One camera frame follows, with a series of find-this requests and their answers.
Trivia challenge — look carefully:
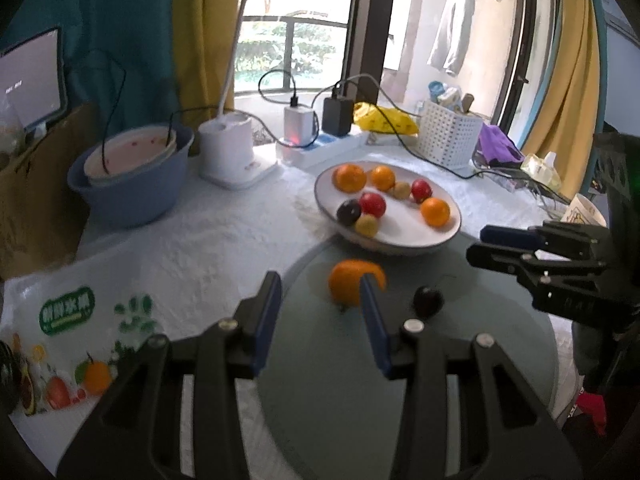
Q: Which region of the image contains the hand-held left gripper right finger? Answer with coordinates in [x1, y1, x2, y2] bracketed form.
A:
[360, 273, 584, 480]

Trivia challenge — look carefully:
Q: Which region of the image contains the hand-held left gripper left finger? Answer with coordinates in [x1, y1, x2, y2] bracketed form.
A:
[56, 270, 284, 480]

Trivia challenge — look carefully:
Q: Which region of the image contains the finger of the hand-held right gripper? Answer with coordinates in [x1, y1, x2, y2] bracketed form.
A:
[479, 224, 551, 252]
[466, 242, 551, 282]

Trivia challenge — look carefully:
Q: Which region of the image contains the orange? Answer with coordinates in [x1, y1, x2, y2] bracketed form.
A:
[370, 165, 397, 192]
[328, 258, 387, 309]
[419, 197, 451, 230]
[333, 163, 368, 194]

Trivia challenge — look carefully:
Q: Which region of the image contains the dark plum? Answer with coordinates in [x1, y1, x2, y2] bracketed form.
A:
[335, 198, 362, 226]
[412, 284, 445, 319]

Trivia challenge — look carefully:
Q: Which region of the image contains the white plate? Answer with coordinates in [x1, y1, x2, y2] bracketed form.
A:
[314, 160, 462, 256]

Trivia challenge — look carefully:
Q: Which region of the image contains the yellow-green fruit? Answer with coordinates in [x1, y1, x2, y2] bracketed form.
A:
[354, 213, 380, 239]

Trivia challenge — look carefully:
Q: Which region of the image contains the grey round mat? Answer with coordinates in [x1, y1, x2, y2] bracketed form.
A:
[259, 236, 559, 480]

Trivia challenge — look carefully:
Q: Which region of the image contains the purple cloth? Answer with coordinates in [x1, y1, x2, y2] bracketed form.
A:
[474, 123, 524, 166]

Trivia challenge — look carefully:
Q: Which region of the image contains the white tablecloth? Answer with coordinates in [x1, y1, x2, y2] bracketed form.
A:
[0, 144, 603, 480]

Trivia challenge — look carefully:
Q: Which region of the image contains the white perforated basket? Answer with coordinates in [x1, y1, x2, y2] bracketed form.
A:
[417, 99, 485, 169]

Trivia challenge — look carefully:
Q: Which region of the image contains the red object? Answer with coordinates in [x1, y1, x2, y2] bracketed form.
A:
[574, 391, 609, 437]

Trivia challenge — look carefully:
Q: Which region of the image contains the yellow plastic bag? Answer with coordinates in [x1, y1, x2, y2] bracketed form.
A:
[353, 102, 420, 136]

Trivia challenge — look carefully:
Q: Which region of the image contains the yellow curtain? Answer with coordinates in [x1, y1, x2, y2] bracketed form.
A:
[521, 0, 609, 173]
[171, 0, 244, 117]

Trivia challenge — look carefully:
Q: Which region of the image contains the white desk lamp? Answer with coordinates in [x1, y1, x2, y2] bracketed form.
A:
[197, 0, 337, 191]

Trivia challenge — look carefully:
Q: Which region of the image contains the white power strip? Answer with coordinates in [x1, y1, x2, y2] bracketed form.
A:
[274, 129, 369, 170]

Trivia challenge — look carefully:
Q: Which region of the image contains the blue bowl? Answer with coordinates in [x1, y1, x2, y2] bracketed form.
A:
[67, 122, 195, 229]

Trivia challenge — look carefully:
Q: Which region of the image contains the fruit print plastic bag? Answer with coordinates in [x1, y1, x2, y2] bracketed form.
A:
[0, 259, 168, 418]

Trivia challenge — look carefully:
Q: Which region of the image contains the white charger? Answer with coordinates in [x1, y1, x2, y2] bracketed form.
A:
[283, 104, 317, 147]

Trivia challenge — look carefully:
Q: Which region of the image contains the black charger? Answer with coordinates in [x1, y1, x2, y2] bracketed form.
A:
[322, 95, 355, 136]

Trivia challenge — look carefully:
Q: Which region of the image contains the white bowl in basin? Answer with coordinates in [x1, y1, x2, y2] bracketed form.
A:
[83, 127, 179, 189]

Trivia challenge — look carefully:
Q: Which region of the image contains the hanging grey garment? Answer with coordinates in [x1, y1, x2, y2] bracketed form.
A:
[426, 0, 477, 76]

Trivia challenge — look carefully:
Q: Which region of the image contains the cardboard box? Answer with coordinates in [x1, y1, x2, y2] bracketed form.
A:
[0, 102, 99, 282]

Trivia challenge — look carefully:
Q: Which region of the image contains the balcony railing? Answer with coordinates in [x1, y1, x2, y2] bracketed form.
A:
[234, 12, 352, 97]

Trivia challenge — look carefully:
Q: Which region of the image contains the teal curtain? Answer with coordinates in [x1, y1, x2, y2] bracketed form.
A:
[0, 0, 182, 126]

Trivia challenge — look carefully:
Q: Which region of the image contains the tablet screen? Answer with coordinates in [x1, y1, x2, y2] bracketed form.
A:
[0, 27, 69, 132]

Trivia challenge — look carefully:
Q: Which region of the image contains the long black cable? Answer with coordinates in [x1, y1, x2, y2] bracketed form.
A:
[329, 73, 478, 181]

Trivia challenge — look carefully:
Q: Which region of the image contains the looped black charger cable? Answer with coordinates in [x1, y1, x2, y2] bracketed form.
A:
[258, 69, 301, 109]

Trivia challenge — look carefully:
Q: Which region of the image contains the dark window frame post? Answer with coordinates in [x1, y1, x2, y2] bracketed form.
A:
[344, 0, 402, 112]

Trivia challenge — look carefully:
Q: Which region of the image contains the thin black tablet cable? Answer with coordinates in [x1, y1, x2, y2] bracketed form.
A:
[99, 49, 129, 177]

